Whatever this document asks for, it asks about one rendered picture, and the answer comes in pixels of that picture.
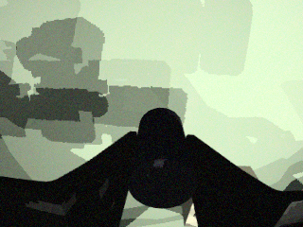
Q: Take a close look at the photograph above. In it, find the beige rectangular block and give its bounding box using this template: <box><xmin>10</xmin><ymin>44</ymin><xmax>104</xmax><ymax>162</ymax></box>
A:
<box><xmin>181</xmin><ymin>166</ymin><xmax>258</xmax><ymax>227</ymax></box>

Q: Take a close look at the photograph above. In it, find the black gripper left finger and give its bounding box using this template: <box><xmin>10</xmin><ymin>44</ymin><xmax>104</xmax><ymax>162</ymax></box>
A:
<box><xmin>0</xmin><ymin>131</ymin><xmax>137</xmax><ymax>227</ymax></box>

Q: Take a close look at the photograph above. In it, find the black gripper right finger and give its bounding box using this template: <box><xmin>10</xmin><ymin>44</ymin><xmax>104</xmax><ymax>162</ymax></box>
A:
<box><xmin>187</xmin><ymin>135</ymin><xmax>303</xmax><ymax>227</ymax></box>

